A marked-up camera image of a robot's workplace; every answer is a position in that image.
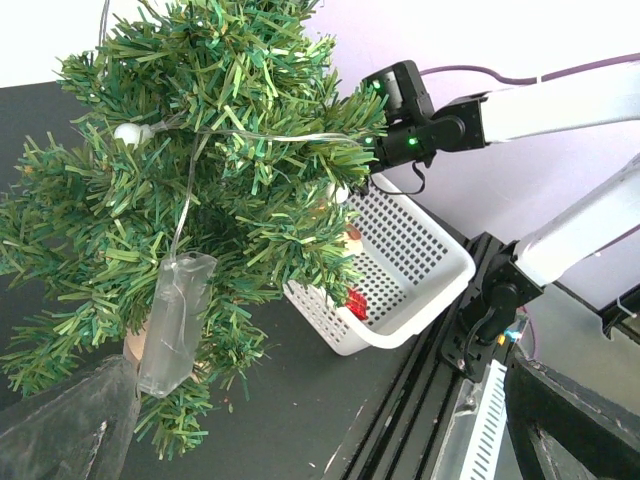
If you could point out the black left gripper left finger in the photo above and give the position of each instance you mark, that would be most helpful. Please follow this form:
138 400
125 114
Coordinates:
80 428

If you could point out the clear light battery box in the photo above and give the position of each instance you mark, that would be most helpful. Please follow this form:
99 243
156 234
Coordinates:
181 297

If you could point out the right circuit board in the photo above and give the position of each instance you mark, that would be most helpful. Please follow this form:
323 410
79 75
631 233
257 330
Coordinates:
515 332

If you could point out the small green christmas tree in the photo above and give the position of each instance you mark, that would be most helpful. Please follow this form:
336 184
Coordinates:
80 220

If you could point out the red gift box ornament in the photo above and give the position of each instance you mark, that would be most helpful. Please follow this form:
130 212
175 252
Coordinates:
357 304

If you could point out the white string lights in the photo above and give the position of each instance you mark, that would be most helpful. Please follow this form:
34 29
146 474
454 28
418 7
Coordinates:
240 114

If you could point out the white perforated plastic basket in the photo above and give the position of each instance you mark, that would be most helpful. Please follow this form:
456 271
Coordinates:
410 270

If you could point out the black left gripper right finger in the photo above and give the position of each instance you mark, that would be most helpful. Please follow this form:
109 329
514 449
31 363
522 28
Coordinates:
560 429

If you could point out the snowman ornament with hat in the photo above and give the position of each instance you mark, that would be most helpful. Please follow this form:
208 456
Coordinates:
353 241

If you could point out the white slotted cable duct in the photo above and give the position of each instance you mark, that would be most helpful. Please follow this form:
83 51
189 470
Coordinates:
481 458

